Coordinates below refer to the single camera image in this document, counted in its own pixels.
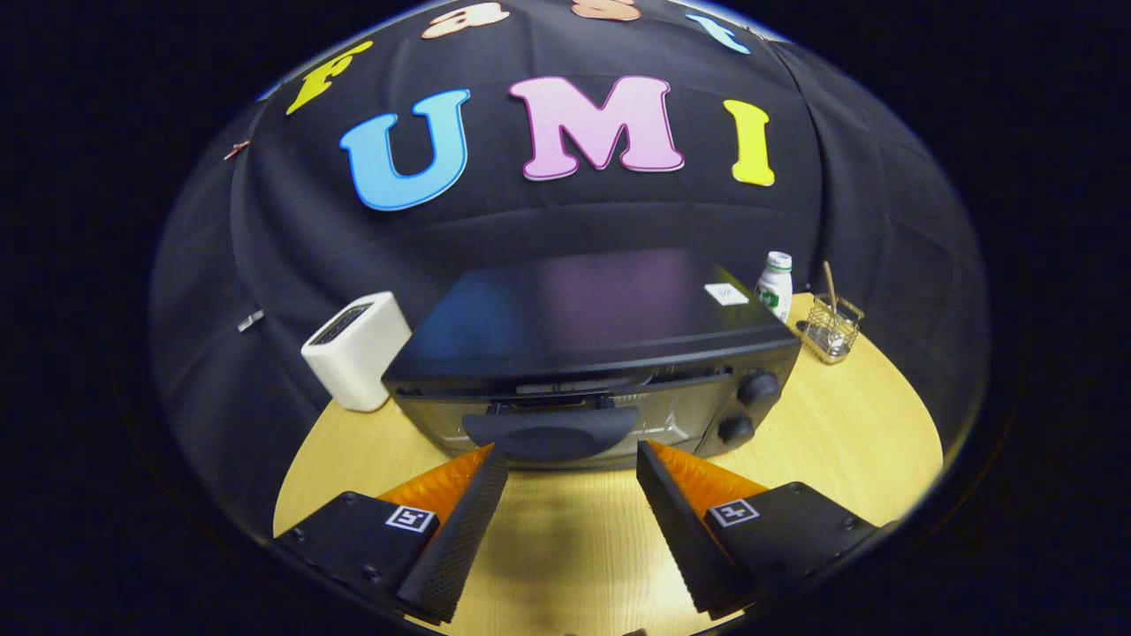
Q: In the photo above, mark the white drink bottle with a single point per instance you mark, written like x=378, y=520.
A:
x=776, y=287

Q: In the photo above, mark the wooden stick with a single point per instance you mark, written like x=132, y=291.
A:
x=830, y=283

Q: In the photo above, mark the white bread toaster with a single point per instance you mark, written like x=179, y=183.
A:
x=358, y=358

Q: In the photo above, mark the black toaster oven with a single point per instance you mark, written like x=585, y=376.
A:
x=592, y=318

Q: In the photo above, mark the silver cloth clip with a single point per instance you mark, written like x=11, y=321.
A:
x=250, y=321

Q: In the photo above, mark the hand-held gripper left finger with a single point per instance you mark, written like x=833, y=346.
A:
x=459, y=530

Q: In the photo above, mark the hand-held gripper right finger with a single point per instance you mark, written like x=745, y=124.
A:
x=676, y=530

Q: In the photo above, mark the red cloth clip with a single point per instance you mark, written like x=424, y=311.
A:
x=237, y=150

